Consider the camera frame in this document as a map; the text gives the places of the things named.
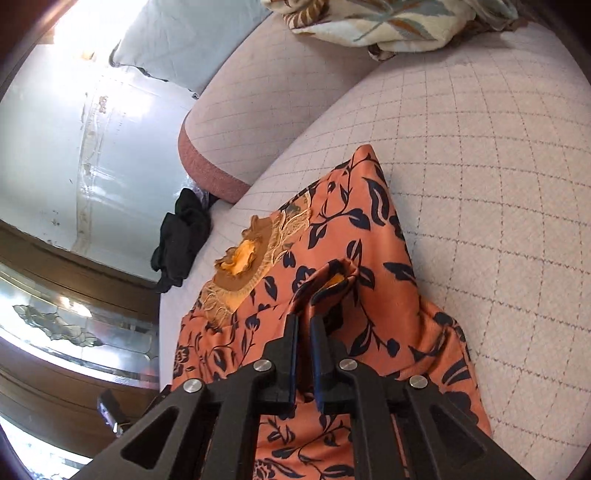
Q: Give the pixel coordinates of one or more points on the wooden stained glass door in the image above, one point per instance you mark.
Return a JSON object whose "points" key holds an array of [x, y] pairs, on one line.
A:
{"points": [[55, 332]]}

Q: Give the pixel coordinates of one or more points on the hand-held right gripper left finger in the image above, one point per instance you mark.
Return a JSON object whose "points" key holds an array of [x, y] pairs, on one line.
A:
{"points": [[292, 369]]}

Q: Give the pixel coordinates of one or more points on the quilted bolster with pink end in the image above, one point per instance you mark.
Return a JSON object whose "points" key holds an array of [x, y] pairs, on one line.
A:
{"points": [[258, 106]]}

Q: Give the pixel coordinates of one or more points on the orange floral garment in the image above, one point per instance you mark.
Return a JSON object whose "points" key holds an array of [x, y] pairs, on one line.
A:
{"points": [[378, 258]]}

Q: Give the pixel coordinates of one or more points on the black cloth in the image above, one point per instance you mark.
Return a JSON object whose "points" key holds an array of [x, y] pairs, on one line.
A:
{"points": [[180, 240]]}

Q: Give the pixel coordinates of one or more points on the light blue pillow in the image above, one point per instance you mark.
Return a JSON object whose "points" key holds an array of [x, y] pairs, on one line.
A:
{"points": [[184, 41]]}

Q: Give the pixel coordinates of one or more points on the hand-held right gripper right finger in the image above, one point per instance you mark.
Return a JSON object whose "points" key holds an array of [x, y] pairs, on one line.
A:
{"points": [[316, 364]]}

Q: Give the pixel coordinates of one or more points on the pink quilted bed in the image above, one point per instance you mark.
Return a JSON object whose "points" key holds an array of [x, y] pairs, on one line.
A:
{"points": [[485, 184]]}

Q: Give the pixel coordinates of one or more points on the cream floral blanket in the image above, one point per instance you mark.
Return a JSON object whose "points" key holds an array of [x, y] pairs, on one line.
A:
{"points": [[406, 23]]}

